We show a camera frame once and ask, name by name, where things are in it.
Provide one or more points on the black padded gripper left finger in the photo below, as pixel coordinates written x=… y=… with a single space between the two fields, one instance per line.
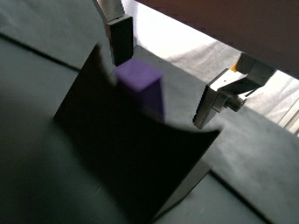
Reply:
x=119 y=28

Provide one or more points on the silver bolted gripper right finger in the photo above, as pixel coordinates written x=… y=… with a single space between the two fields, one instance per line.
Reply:
x=226 y=91

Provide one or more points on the purple rectangular block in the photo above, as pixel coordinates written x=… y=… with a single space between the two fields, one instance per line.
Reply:
x=140 y=80

